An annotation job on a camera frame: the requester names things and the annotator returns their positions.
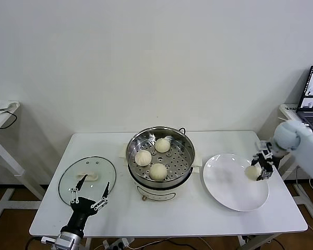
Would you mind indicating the white electric cooker base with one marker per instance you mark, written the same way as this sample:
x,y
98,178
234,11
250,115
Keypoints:
x,y
156,192

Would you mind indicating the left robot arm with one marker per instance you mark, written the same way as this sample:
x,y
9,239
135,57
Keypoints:
x,y
73,243

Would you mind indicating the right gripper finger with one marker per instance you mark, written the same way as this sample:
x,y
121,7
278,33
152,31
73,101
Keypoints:
x,y
266,174
255,160

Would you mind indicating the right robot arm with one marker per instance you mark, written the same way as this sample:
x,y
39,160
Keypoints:
x,y
287,135

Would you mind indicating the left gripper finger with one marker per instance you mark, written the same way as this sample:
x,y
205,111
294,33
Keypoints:
x,y
106,191
81,183

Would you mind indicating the stainless steel steamer basket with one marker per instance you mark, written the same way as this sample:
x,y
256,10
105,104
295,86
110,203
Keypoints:
x,y
177,161

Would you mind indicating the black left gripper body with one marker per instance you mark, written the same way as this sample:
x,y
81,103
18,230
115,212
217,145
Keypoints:
x,y
79,213

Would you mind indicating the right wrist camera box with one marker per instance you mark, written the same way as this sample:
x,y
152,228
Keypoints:
x,y
264,151

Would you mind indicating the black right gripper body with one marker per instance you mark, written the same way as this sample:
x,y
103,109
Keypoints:
x,y
264,162

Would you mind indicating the round glass pot lid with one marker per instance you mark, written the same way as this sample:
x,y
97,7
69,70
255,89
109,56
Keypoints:
x,y
94,166

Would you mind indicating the white folded cloth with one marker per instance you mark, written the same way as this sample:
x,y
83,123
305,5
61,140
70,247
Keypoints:
x,y
5,105

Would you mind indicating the white round plate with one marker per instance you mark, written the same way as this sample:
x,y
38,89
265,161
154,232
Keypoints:
x,y
224,182

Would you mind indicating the white power strip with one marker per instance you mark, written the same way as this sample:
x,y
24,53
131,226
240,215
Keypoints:
x,y
117,244

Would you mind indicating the white steamed baozi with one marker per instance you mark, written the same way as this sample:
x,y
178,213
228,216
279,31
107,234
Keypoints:
x,y
252,173
162,145
143,158
158,172

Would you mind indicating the white side table with laptop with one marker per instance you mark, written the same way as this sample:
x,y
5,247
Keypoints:
x,y
288,110

